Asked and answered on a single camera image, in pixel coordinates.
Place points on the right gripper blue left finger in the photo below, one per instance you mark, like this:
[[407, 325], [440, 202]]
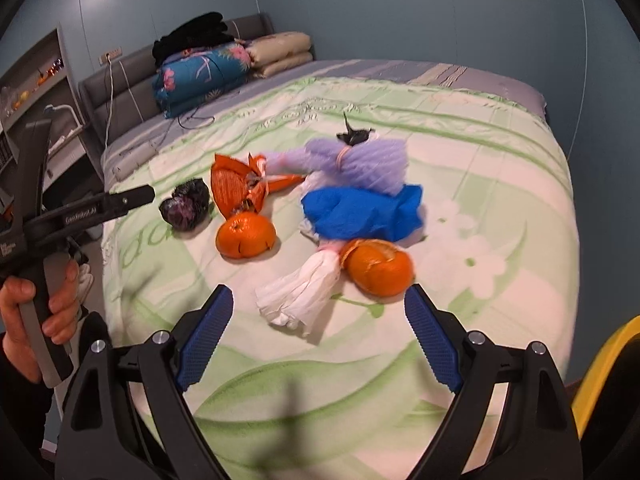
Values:
[[198, 333]]

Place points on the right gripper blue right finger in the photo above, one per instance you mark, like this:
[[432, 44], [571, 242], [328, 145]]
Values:
[[434, 330]]

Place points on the black plastic bag ball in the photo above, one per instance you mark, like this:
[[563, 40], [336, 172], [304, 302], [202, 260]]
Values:
[[187, 207]]

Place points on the small black plastic bag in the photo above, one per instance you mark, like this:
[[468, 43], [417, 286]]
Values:
[[353, 136]]

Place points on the yellow rimmed trash bin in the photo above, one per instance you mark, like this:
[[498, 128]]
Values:
[[593, 383]]

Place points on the person's left hand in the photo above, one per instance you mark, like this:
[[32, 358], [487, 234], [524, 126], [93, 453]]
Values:
[[39, 325]]

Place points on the orange peel right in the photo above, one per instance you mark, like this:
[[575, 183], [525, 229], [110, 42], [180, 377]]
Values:
[[377, 267]]

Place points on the orange peel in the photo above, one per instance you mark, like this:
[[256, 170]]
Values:
[[245, 235], [377, 267]]

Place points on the white power strip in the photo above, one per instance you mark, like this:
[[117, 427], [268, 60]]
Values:
[[133, 160]]

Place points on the orange peel left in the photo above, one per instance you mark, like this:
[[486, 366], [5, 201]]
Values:
[[245, 235]]

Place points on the grey bedside shelf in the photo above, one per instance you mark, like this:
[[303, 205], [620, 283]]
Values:
[[38, 86]]

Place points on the orange mesh wrapper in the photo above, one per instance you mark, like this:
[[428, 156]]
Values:
[[244, 186]]

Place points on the grey padded headboard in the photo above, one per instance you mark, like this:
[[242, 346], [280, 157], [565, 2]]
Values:
[[99, 92]]

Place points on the green floral quilt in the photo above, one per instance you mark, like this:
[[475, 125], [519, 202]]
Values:
[[355, 399]]

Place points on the purple foam net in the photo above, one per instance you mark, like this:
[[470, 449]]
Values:
[[378, 165]]

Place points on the blue floral folded blanket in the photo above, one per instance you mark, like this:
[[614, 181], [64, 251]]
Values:
[[200, 76]]

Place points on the bed with striped sheet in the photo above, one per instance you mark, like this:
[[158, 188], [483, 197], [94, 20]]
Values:
[[137, 119]]

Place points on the black clothing pile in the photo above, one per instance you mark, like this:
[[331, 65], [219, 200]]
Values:
[[205, 31]]

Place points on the beige folded pillows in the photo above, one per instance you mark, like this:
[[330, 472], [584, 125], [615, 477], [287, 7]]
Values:
[[274, 54]]

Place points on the wall power socket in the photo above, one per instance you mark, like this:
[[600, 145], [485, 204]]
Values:
[[110, 56]]

